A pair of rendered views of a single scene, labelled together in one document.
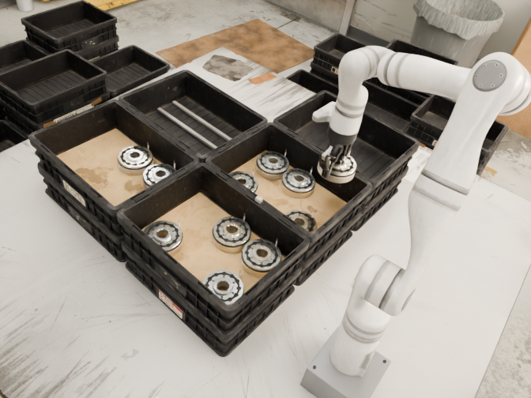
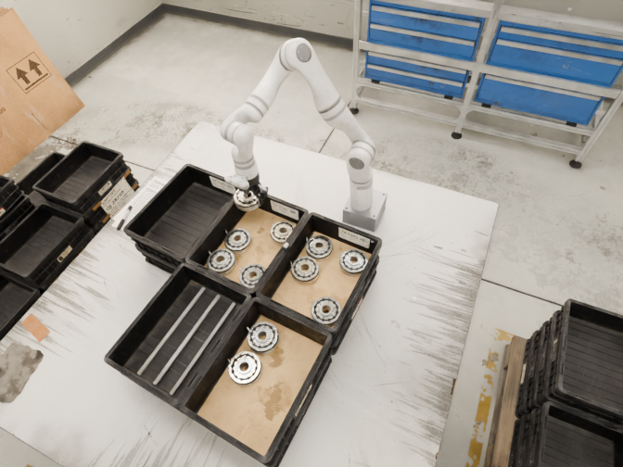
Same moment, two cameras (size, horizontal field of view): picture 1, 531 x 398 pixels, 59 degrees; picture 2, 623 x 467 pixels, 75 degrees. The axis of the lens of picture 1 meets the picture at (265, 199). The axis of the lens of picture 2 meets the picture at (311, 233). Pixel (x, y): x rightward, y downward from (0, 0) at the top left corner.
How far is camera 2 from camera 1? 121 cm
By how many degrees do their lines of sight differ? 56
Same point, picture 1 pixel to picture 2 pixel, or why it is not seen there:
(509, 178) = not seen: hidden behind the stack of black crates
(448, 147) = (325, 89)
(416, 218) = (348, 120)
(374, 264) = (361, 151)
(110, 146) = (227, 405)
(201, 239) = (313, 289)
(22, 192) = not seen: outside the picture
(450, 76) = (274, 79)
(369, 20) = not seen: outside the picture
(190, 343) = (374, 293)
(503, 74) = (306, 45)
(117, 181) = (273, 375)
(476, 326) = (304, 158)
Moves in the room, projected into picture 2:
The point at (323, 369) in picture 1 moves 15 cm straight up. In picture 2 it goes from (374, 211) to (376, 188)
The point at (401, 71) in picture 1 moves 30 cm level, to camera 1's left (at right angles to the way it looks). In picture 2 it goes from (267, 102) to (272, 172)
